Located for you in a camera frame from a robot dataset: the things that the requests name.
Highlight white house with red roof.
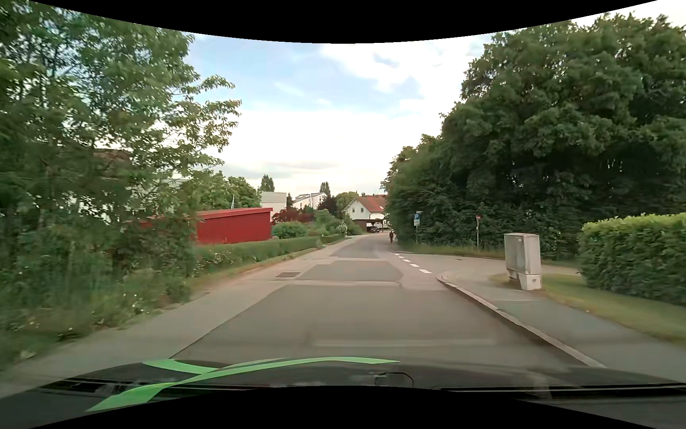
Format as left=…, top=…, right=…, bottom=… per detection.
left=343, top=195, right=389, bottom=232

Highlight red-leaved bush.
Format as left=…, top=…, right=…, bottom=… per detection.
left=272, top=207, right=315, bottom=225

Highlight white building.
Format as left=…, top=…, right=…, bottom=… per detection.
left=260, top=191, right=288, bottom=216

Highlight long low green hedge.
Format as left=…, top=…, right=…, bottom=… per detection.
left=191, top=232, right=347, bottom=276

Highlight road markings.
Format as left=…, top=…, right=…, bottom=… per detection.
left=395, top=253, right=433, bottom=275

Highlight grey asphalt road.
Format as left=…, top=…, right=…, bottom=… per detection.
left=170, top=234, right=585, bottom=365

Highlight red shed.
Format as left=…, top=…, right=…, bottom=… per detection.
left=135, top=207, right=274, bottom=246

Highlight car's own bonnet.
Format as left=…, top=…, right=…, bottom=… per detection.
left=0, top=356, right=686, bottom=429

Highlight grey street cabinet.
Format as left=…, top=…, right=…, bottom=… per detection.
left=503, top=232, right=543, bottom=292

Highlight grey pavement beside hedge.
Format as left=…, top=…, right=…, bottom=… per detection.
left=0, top=237, right=356, bottom=406

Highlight large dark green trees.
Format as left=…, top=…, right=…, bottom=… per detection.
left=382, top=12, right=686, bottom=260

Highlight grey pavement with kerb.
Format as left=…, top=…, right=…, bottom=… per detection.
left=438, top=271, right=686, bottom=385

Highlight light green trees and bushes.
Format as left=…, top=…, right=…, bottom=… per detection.
left=0, top=0, right=243, bottom=311

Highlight overgrown grass verge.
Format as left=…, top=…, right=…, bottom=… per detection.
left=0, top=265, right=213, bottom=376

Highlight trimmed green hedge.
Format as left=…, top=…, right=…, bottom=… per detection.
left=578, top=212, right=686, bottom=315

